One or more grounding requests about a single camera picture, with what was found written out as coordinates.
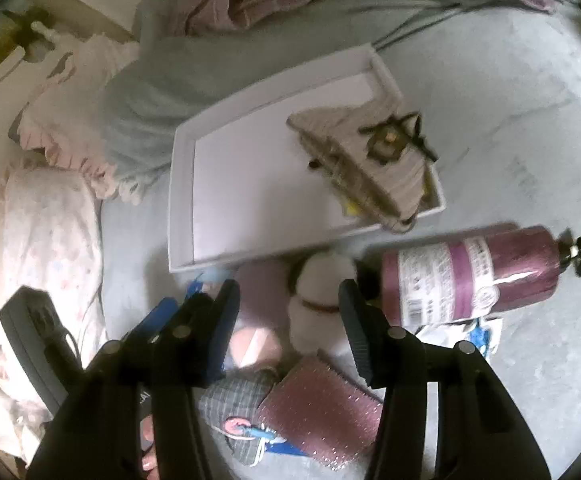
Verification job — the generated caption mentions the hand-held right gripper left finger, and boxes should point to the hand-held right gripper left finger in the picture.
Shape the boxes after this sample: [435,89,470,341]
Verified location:
[25,279,242,480]

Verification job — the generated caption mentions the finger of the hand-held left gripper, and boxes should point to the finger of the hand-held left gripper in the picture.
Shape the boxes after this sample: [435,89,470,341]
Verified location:
[129,298,182,342]

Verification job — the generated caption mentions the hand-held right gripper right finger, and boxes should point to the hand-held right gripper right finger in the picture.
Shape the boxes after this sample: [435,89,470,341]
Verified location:
[338,278,552,480]

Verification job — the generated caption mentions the blue printed packet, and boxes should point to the blue printed packet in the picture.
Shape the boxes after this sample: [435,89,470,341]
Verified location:
[259,434,292,457]
[187,269,232,302]

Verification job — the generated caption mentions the lilac soft pouch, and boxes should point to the lilac soft pouch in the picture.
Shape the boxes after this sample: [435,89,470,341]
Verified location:
[232,262,297,332]

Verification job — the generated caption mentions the white fluffy plush puff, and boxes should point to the white fluffy plush puff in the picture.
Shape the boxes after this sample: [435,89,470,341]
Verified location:
[287,252,367,357]

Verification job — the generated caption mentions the pink glitter pouch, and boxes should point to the pink glitter pouch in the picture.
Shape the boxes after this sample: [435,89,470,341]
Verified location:
[257,356,384,472]

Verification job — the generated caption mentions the small white blue packet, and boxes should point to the small white blue packet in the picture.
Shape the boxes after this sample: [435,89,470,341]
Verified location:
[414,316,504,357]

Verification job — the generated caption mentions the white rectangular tray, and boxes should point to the white rectangular tray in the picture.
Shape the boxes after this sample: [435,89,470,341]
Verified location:
[168,42,446,274]

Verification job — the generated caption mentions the person's left hand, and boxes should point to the person's left hand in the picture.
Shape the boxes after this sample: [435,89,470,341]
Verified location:
[140,412,164,473]

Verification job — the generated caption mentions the white floral quilt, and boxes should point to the white floral quilt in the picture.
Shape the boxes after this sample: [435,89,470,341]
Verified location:
[0,335,54,462]

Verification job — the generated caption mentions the white floral pillow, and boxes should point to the white floral pillow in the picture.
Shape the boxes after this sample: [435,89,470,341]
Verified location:
[0,159,110,357]

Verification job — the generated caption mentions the purple pump bottle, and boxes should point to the purple pump bottle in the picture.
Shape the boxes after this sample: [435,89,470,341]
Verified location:
[379,224,581,329]

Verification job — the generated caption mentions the grey green blanket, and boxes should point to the grey green blanket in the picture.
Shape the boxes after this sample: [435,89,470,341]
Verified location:
[98,0,463,197]

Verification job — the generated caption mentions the peach ruffled cloth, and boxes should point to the peach ruffled cloth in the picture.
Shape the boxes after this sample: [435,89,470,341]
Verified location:
[9,34,144,206]

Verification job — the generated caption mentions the light grey fleece bed sheet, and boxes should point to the light grey fleece bed sheet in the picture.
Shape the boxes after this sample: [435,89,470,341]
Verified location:
[95,0,581,480]

